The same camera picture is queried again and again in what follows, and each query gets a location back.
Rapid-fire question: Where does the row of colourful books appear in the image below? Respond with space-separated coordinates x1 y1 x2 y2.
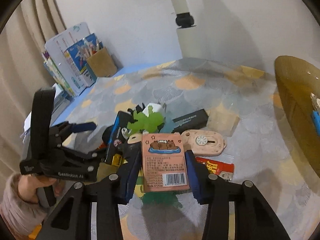
42 51 76 98

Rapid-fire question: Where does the beige curtain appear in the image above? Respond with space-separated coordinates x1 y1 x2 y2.
0 0 67 180

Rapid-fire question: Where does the stack of white papers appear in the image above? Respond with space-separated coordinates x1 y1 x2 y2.
20 82 76 143

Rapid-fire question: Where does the beige translucent square pad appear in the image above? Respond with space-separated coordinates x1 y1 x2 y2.
207 108 241 137

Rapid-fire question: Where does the white vertical pipe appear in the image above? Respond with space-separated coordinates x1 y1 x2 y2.
163 0 197 61

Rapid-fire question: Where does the pink cartoon-print box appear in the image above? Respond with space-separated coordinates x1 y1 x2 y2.
141 133 190 193

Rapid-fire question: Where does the pink utility knife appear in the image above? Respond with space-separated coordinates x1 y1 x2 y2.
180 129 227 157

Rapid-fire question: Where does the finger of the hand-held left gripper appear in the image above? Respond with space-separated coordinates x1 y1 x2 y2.
60 145 108 166
50 121 97 146

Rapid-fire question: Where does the bunch of pencils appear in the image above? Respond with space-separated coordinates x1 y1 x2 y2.
83 35 103 56

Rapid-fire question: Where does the brown cardboard pen holder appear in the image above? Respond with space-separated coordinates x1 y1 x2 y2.
86 47 118 78

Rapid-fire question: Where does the red snack packet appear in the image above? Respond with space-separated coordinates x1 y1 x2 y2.
195 156 235 182

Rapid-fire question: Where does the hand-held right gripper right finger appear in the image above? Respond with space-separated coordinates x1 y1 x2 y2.
184 149 292 240

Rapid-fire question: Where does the beige oval tag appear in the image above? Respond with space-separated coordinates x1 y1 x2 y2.
127 134 143 144

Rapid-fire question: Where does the small yellow item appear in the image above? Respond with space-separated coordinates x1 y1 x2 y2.
110 155 124 167

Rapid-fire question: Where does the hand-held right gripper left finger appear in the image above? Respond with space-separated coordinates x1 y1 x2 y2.
37 152 142 240

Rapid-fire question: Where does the stack of books and papers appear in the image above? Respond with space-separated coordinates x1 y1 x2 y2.
44 22 98 96

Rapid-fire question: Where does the green dinosaur toy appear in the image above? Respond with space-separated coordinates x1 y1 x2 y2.
126 105 167 135

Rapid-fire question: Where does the black pipe clamp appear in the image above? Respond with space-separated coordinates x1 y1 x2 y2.
175 12 197 28

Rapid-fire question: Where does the person's left hand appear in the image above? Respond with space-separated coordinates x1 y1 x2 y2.
15 174 66 205

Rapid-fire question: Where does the amber glass bowl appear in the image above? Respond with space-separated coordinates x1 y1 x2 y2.
274 55 320 178

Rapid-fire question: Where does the green leaf-shaped piece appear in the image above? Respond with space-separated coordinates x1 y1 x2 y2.
139 191 183 208

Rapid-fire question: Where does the black and blue box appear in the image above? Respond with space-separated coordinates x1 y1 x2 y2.
103 110 133 164

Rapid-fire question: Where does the person's left forearm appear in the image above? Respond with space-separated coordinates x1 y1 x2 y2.
0 173 52 236

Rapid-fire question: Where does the long black box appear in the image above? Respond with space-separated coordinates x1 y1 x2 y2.
172 108 209 134

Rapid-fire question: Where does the small blue item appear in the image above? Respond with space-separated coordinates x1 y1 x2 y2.
311 110 320 128

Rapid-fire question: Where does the small white item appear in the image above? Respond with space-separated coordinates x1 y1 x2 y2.
310 92 320 111

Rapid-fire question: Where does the patterned grey tablecloth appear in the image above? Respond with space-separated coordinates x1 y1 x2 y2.
22 57 320 240

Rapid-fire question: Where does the small white cup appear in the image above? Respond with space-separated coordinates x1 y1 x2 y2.
142 102 167 117

